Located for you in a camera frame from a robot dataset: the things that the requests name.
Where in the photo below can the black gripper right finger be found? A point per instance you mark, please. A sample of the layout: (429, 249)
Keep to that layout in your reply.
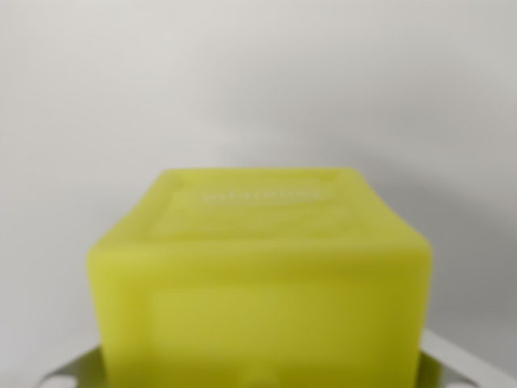
(448, 363)

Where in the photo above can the yellow plastic cube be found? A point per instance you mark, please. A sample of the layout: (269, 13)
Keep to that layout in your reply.
(258, 283)

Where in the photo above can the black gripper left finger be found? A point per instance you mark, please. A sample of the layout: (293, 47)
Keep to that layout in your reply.
(81, 369)

